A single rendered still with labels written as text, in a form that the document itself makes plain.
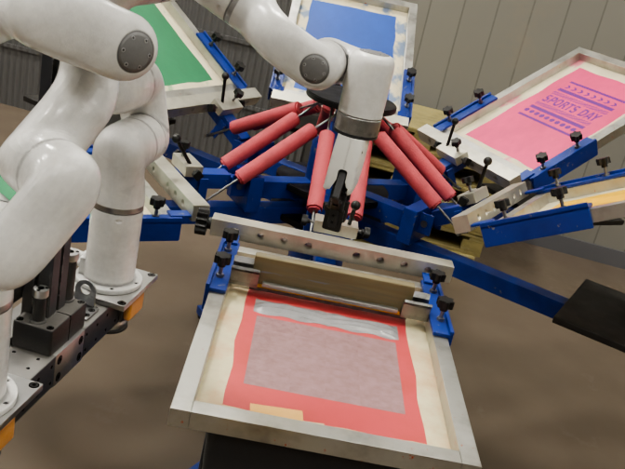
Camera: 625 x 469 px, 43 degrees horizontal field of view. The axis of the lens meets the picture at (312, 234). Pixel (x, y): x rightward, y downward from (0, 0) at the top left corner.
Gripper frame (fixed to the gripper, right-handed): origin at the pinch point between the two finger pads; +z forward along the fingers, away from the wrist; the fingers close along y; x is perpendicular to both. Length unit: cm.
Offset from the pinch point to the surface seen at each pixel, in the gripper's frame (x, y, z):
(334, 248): -6, -73, 36
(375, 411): 15.9, -11.4, 43.0
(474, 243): 50, -340, 116
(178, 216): -51, -70, 38
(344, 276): 0, -51, 33
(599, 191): 67, -132, 16
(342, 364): 6, -26, 43
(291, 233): -19, -72, 34
